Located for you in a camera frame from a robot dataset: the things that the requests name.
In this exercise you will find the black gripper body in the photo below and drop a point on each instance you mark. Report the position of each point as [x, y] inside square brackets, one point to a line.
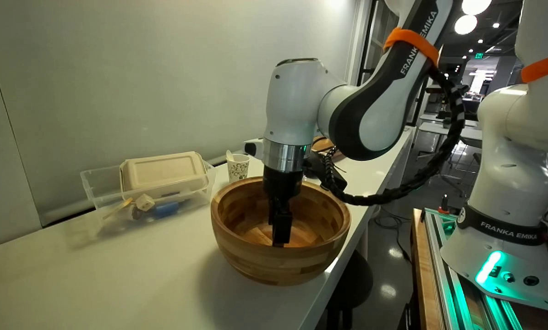
[281, 187]

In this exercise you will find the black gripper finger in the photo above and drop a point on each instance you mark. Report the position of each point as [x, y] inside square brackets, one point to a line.
[287, 227]
[276, 225]

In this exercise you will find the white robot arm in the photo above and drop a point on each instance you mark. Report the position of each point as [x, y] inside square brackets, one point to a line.
[499, 242]

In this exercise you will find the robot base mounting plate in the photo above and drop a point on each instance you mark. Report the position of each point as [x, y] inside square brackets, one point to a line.
[468, 293]

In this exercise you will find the wooden bowl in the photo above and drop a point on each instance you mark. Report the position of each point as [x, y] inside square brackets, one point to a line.
[243, 229]

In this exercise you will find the patterned paper cup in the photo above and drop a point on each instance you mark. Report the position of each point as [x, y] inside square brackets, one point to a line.
[237, 165]

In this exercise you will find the beige box in container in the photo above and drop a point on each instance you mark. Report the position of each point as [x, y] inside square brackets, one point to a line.
[162, 172]

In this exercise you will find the clear plastic container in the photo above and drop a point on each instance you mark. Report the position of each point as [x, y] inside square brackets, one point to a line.
[122, 207]

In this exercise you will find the wooden cart top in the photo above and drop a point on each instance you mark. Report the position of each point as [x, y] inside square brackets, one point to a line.
[424, 276]

